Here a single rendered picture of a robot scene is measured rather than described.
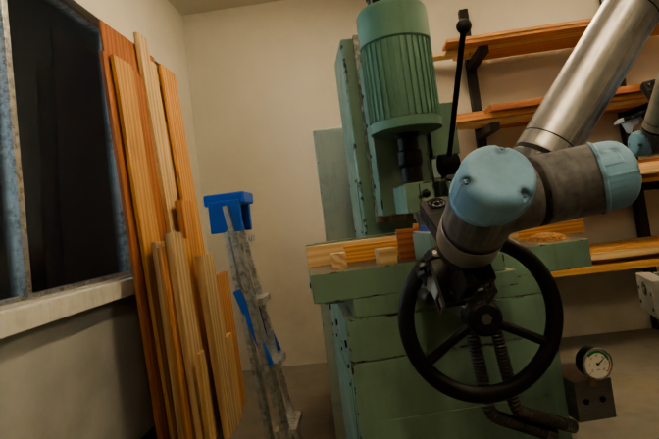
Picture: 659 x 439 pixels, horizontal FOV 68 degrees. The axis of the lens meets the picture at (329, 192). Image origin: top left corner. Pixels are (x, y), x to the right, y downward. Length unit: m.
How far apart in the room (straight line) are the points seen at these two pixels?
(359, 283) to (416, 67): 0.51
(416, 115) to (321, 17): 2.77
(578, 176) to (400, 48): 0.72
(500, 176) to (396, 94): 0.70
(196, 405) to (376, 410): 1.48
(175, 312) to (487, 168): 2.03
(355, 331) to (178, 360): 1.46
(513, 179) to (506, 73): 3.35
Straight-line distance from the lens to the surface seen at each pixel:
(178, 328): 2.39
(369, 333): 1.04
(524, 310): 1.13
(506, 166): 0.50
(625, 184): 0.57
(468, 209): 0.49
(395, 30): 1.19
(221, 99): 3.81
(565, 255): 1.16
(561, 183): 0.53
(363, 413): 1.08
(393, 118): 1.14
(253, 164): 3.66
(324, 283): 1.01
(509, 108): 3.21
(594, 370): 1.15
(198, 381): 2.41
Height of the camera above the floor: 1.00
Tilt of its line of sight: 3 degrees up
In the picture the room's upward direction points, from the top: 7 degrees counter-clockwise
